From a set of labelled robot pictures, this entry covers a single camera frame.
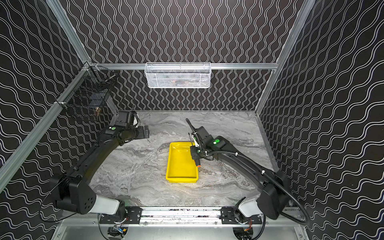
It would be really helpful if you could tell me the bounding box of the black orange-tipped screwdriver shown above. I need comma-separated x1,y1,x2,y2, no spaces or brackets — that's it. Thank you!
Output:
189,134,201,168

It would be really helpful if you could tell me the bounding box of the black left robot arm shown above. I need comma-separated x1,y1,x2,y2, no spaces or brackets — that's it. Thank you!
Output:
50,126,150,223

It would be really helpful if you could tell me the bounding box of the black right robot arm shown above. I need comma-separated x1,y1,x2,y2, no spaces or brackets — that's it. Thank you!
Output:
186,118,289,222

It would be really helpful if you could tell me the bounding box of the yellow plastic bin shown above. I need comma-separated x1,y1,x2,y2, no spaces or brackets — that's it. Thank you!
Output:
166,142,199,183

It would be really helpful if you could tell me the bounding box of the black wire wall basket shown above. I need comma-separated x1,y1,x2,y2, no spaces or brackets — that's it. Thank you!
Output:
59,66,117,122

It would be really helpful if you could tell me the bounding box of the clear mesh wall basket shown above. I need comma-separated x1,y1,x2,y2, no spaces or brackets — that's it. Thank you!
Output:
145,62,212,89

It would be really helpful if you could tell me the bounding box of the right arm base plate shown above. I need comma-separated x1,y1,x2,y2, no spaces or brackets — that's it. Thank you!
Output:
219,207,262,225

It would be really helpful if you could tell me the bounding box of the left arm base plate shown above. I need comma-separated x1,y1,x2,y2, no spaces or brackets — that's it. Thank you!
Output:
99,207,143,225

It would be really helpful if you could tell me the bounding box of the aluminium front rail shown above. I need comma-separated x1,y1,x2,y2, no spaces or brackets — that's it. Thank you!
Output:
61,207,304,228

